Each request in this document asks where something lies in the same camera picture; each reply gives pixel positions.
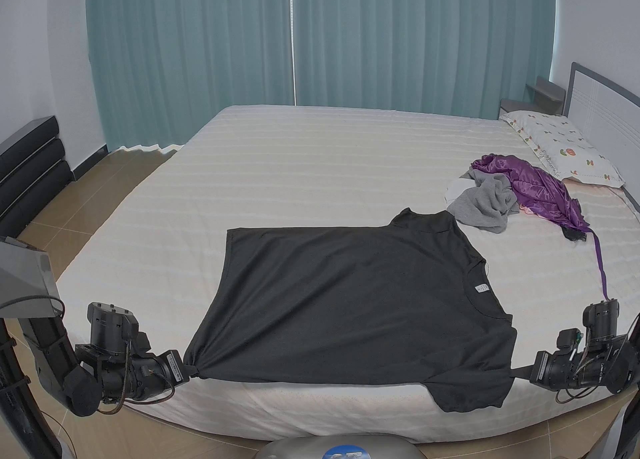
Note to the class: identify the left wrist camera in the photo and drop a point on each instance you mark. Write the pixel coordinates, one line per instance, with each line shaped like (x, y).
(141, 342)

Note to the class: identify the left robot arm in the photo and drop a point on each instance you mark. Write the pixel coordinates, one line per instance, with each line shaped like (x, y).
(50, 357)

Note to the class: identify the grey bedside table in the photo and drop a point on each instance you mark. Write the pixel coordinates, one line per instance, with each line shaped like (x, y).
(542, 97)

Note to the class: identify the bed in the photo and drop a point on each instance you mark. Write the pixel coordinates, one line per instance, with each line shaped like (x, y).
(325, 167)

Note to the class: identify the small black garment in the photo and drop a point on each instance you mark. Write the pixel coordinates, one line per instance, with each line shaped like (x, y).
(574, 234)

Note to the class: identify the grey garment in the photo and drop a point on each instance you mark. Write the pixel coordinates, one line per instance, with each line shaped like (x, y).
(485, 204)

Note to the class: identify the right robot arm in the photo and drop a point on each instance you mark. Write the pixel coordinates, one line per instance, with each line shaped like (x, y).
(607, 367)

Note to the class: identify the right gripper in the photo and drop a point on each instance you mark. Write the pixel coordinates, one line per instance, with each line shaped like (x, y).
(550, 372)

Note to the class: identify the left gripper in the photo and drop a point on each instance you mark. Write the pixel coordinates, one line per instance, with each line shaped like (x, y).
(155, 374)

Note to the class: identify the black T-shirt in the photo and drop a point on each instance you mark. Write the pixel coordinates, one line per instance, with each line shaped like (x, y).
(350, 307)

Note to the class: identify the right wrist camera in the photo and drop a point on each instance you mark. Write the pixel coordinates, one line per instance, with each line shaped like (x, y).
(568, 339)

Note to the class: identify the black chest of drawers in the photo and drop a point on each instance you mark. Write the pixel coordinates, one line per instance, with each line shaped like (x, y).
(30, 172)

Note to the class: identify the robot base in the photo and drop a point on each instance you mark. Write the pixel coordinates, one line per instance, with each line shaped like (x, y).
(300, 449)

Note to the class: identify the purple garment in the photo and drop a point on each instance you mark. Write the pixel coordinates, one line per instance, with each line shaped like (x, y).
(540, 187)

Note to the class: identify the blue-green curtain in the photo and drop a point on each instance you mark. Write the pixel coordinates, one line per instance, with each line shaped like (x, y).
(190, 37)
(425, 32)

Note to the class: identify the white garment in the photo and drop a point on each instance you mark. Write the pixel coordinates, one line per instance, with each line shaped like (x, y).
(457, 190)

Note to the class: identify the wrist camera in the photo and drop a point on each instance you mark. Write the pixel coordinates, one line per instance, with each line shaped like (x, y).
(141, 342)
(568, 339)

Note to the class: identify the pink garment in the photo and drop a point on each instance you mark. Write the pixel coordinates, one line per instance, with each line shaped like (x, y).
(527, 210)

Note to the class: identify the white printed pillow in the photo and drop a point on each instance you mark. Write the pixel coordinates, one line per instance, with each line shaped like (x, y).
(565, 147)

